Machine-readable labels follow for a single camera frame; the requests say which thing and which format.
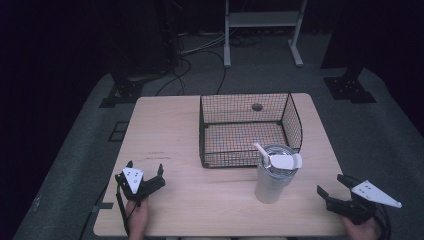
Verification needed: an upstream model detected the white metal stand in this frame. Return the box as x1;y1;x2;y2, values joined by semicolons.
223;0;309;69

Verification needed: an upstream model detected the grey floor cable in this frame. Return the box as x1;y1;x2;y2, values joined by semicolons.
178;31;228;56

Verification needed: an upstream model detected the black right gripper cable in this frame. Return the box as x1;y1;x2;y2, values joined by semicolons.
372;203;393;240

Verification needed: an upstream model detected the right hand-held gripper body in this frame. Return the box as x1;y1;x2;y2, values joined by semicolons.
325;179;403;226

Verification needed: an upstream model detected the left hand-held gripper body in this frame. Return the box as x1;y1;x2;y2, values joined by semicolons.
114;167;167;208

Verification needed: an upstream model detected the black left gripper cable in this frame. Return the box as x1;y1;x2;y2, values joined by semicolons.
114;183;138;236

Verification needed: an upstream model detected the black stand base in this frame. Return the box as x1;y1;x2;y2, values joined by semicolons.
323;65;378;105
98;66;145;109

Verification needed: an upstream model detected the person's right hand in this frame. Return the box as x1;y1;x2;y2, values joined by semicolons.
340;215;381;240

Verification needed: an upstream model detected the black floor cable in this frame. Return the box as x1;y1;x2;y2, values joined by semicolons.
154;49;228;97

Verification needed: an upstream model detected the white tumbler with straw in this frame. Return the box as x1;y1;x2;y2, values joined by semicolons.
253;142;304;205

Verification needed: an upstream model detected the person's left hand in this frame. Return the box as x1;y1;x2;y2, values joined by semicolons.
125;197;150;240

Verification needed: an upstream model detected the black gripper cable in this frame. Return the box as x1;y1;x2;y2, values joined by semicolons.
114;183;138;236
372;203;393;240

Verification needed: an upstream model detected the black wire basket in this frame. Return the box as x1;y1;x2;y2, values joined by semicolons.
198;92;304;169

